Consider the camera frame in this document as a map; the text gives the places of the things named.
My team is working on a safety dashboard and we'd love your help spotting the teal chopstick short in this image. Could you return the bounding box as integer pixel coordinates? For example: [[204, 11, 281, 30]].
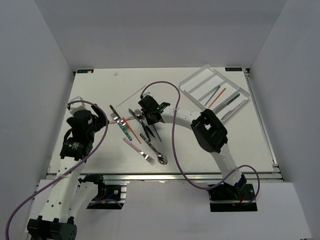
[[204, 85, 221, 106]]

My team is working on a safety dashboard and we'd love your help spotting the pink handled knife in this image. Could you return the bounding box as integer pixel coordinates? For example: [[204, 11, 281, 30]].
[[221, 100, 246, 121]]

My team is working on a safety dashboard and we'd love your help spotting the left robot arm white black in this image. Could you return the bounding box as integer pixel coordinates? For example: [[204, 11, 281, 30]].
[[27, 102, 109, 240]]

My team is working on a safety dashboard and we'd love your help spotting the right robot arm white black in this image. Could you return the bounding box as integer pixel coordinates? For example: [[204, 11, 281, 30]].
[[138, 95, 247, 200]]

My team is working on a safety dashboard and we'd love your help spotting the white chopstick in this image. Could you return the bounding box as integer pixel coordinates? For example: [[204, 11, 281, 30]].
[[116, 85, 147, 108]]

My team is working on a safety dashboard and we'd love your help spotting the white cutlery tray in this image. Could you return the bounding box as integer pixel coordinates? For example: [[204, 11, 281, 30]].
[[178, 64, 251, 123]]

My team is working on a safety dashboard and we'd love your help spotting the pink handled spoon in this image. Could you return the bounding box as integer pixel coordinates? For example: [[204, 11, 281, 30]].
[[109, 111, 143, 124]]

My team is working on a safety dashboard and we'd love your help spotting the teal handled knife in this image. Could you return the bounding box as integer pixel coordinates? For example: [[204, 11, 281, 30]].
[[142, 123, 155, 138]]

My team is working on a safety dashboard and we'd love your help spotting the teal handled spoon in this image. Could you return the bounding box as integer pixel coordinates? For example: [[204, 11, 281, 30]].
[[128, 108, 151, 141]]

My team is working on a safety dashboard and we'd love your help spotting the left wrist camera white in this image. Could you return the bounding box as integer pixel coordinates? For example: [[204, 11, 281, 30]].
[[66, 96, 87, 116]]

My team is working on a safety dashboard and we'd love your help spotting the black handled fork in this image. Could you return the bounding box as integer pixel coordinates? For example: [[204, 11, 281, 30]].
[[109, 105, 129, 131]]

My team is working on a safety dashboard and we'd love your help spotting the teal handled fork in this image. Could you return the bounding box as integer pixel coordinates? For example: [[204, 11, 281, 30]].
[[110, 113, 132, 141]]

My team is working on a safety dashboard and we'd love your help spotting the black handled spoon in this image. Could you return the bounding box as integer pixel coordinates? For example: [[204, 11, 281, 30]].
[[140, 133, 168, 165]]

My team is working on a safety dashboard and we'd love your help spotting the pink handled fork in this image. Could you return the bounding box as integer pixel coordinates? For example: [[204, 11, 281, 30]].
[[122, 138, 156, 166]]

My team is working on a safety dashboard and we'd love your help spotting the black handled knife in tray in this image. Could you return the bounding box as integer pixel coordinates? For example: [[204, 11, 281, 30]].
[[214, 93, 241, 114]]

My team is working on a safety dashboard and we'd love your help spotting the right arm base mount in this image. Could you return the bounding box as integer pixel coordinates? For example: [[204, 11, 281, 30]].
[[208, 183, 258, 213]]

